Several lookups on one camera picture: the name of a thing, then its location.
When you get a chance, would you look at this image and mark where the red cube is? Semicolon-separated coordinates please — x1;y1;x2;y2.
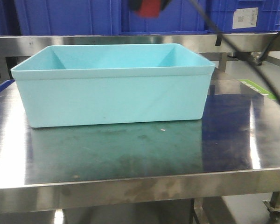
138;0;161;18

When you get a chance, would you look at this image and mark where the light blue plastic tub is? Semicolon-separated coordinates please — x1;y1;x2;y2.
11;44;215;128

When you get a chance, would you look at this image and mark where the upper middle blue crate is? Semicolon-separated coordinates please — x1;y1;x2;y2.
121;0;207;35

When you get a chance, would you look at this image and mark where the blue crate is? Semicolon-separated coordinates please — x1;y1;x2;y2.
206;0;280;33
121;0;207;35
0;0;121;36

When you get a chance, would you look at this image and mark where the green floor sign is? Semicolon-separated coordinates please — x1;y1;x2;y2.
239;79;277;100

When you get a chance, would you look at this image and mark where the upper right blue crate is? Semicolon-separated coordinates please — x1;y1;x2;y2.
206;0;280;33

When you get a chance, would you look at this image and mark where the white label sticker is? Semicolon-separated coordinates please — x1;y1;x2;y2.
232;7;259;29

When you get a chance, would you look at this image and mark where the upper left blue crate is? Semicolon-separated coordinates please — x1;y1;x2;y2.
0;0;121;36

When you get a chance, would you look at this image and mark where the stainless steel shelf rail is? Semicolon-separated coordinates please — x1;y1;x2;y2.
0;33;280;57

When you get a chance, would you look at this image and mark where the black cable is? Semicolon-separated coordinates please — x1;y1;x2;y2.
189;0;280;117

